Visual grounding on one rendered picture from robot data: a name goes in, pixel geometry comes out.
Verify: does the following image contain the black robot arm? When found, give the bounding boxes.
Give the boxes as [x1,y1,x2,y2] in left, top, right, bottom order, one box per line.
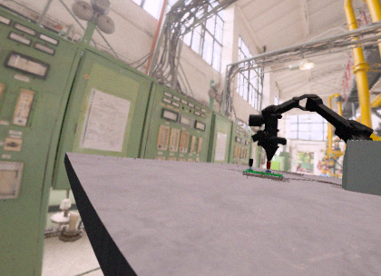
[249,94,374,143]

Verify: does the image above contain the green circuit board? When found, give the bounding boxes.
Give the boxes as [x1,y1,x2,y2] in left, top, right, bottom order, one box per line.
[243,158,284,181]

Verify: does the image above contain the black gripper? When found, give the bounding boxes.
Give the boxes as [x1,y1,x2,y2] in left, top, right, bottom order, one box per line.
[258,125,287,162]

